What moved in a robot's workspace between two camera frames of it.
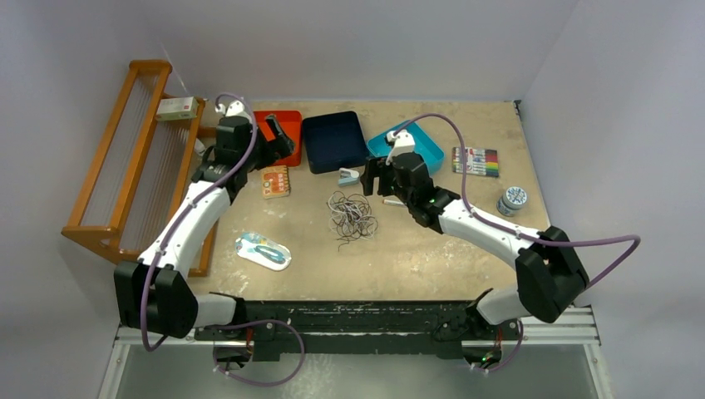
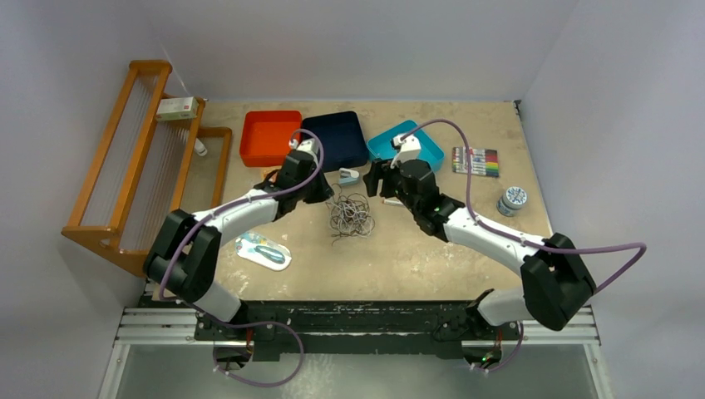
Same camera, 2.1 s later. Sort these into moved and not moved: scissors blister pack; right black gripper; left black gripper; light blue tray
Moved: left black gripper
Not moved: scissors blister pack; right black gripper; light blue tray
